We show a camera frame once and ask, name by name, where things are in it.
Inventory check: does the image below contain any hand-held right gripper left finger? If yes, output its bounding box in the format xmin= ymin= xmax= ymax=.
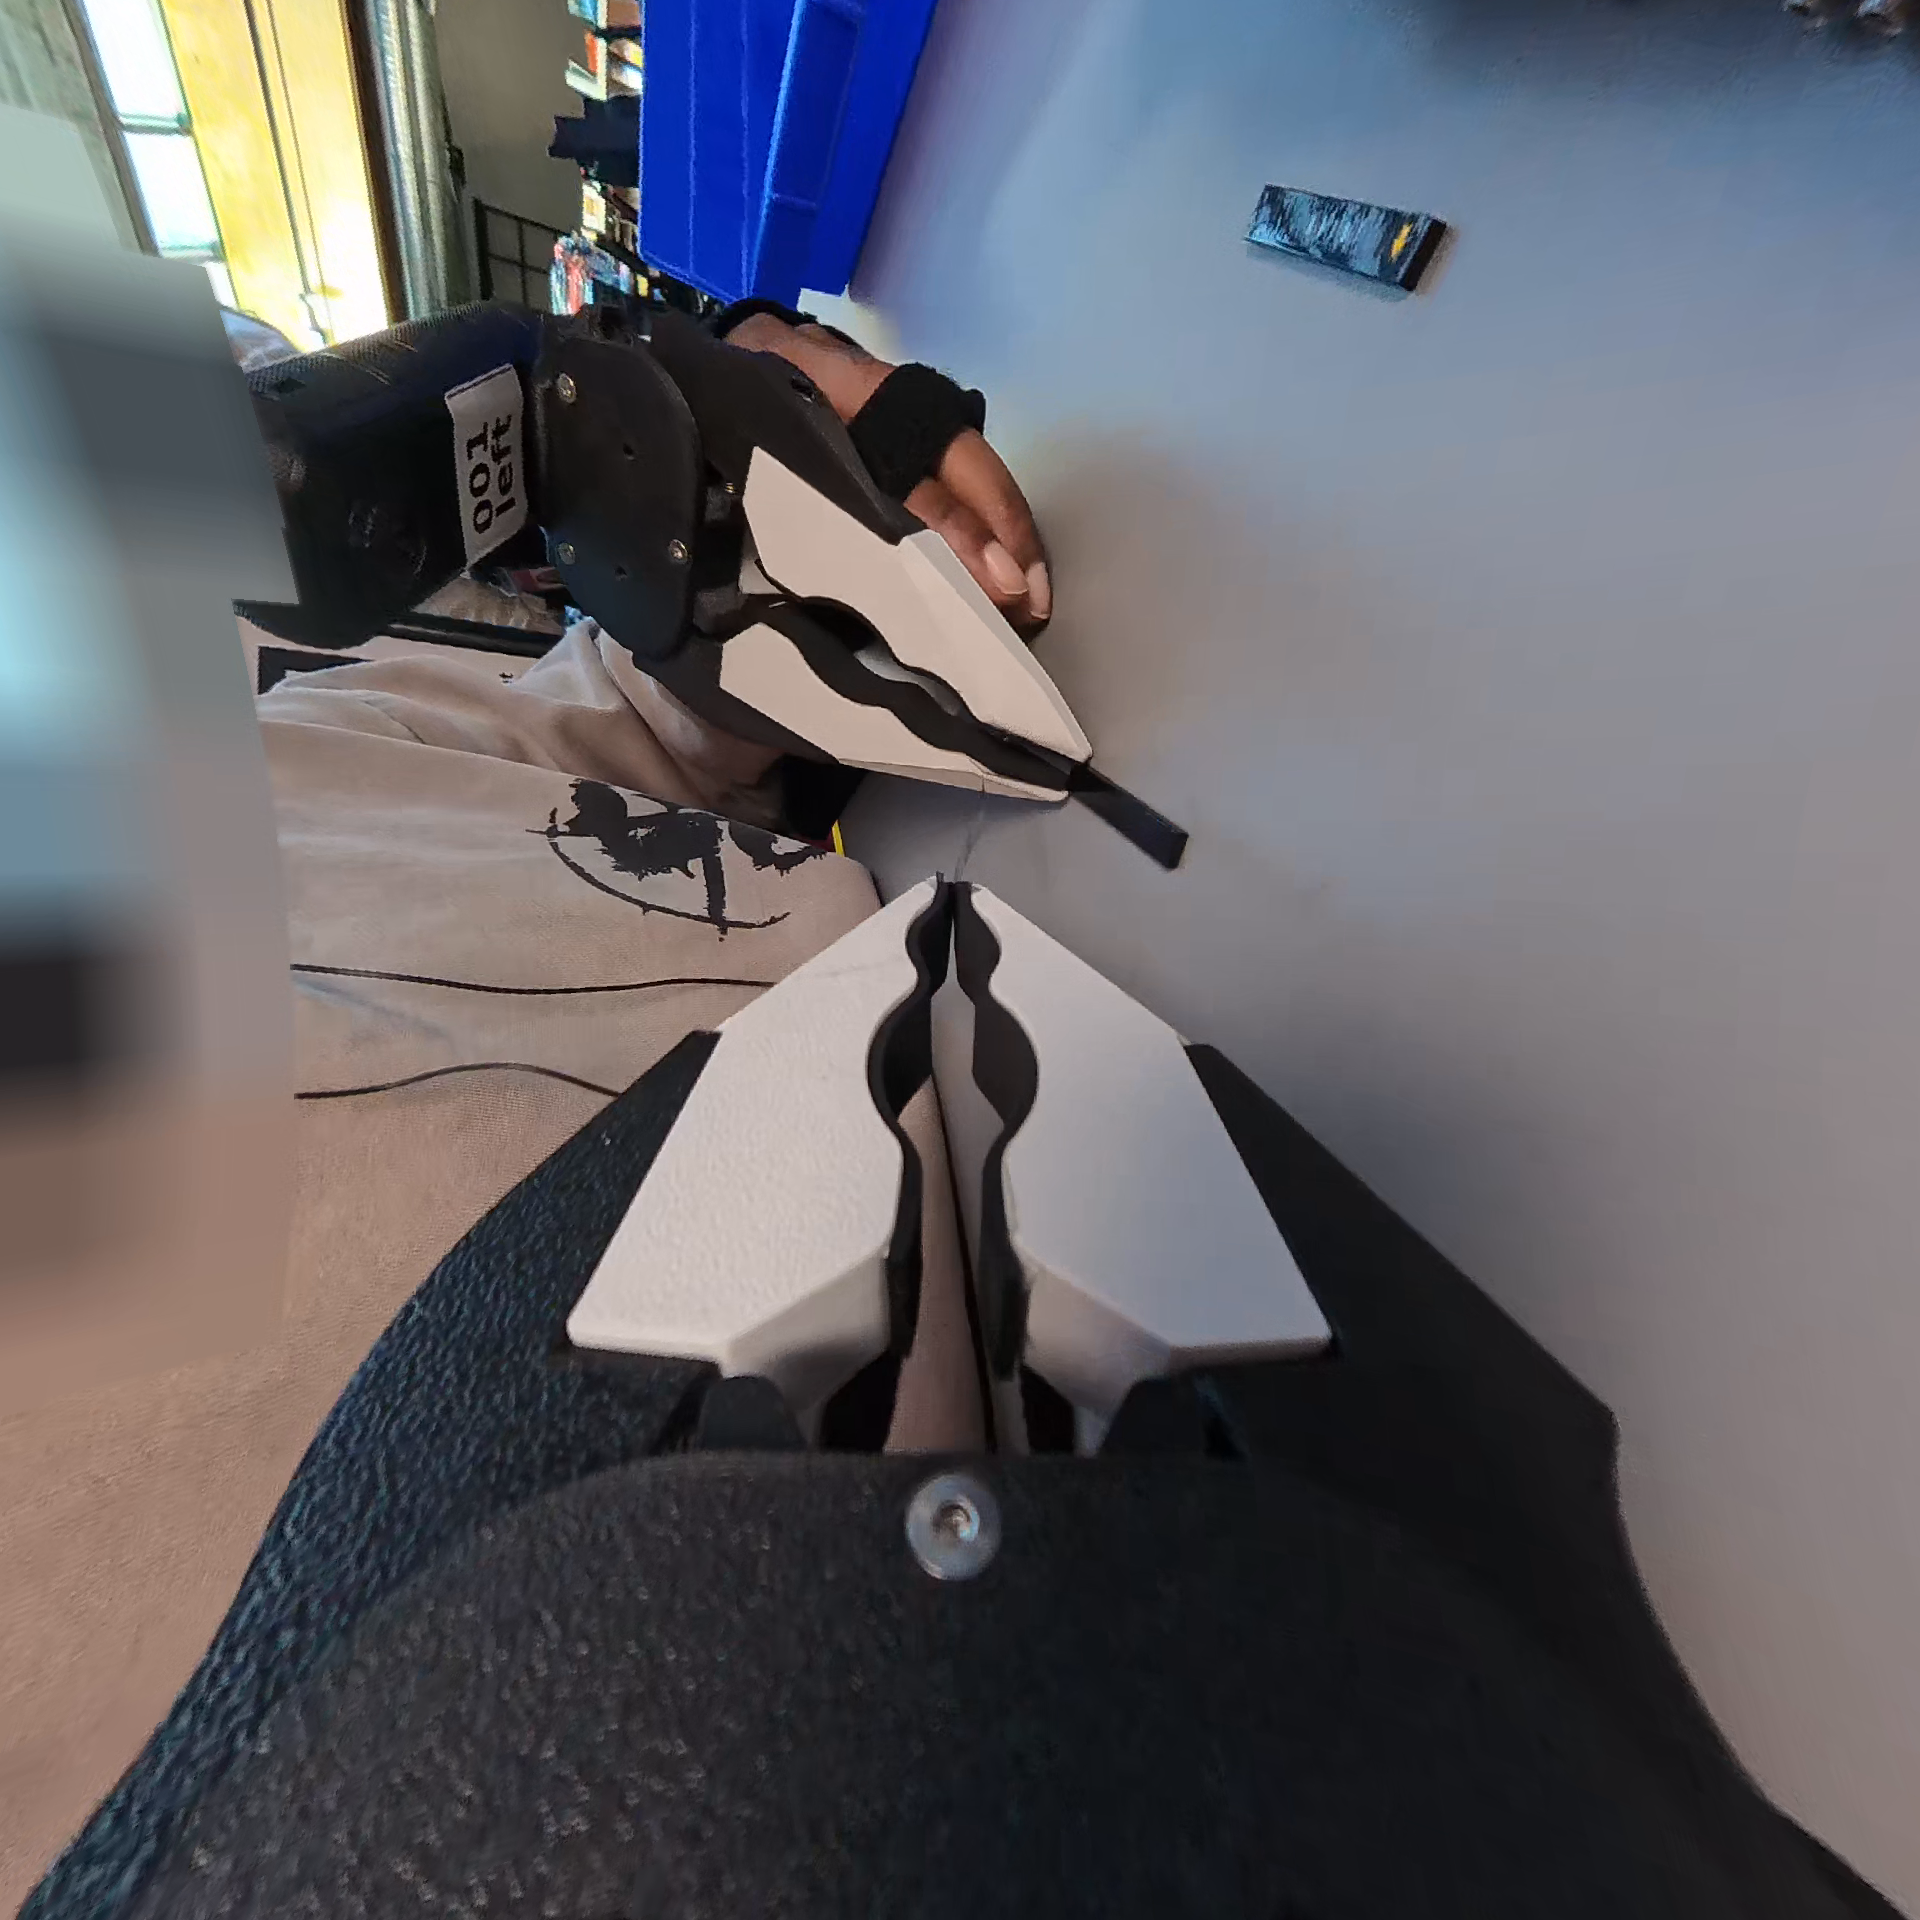
xmin=565 ymin=877 xmax=957 ymax=1419

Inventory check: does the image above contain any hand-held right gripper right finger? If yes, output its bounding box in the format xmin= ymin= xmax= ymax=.
xmin=949 ymin=881 xmax=1337 ymax=1453

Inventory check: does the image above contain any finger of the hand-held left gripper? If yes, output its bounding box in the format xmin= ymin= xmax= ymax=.
xmin=719 ymin=608 xmax=1087 ymax=806
xmin=743 ymin=442 xmax=1098 ymax=779

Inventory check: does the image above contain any thin black lego bar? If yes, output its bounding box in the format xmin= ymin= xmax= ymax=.
xmin=1069 ymin=766 xmax=1191 ymax=872

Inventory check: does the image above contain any black lego tile yellow arrow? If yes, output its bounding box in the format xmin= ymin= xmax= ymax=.
xmin=1241 ymin=181 xmax=1451 ymax=297

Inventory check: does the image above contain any person's left hand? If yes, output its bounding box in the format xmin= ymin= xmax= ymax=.
xmin=721 ymin=305 xmax=1057 ymax=626

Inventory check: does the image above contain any storage shelf with goods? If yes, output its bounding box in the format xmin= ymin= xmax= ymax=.
xmin=544 ymin=0 xmax=649 ymax=309

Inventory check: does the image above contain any blue plastic bin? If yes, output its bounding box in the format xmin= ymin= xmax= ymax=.
xmin=636 ymin=0 xmax=941 ymax=304

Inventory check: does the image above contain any beige sweatshirt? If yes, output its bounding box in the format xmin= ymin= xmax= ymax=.
xmin=0 ymin=599 xmax=986 ymax=1905

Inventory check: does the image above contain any bright window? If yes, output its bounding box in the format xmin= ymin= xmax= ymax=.
xmin=71 ymin=0 xmax=396 ymax=349

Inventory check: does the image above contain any silver duct pipe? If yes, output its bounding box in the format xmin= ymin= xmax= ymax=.
xmin=356 ymin=0 xmax=472 ymax=319

